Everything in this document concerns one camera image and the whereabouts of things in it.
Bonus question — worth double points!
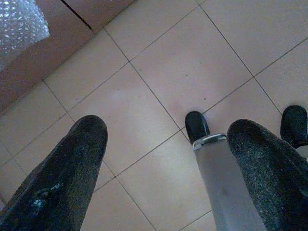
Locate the clear bubble wrap sheet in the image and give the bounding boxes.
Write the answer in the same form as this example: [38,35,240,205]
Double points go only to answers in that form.
[0,0,51,70]

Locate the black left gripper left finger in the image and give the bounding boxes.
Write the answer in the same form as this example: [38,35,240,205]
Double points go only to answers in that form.
[0,115,108,231]

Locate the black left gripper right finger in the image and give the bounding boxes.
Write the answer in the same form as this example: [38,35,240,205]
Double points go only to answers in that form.
[227,119,308,231]

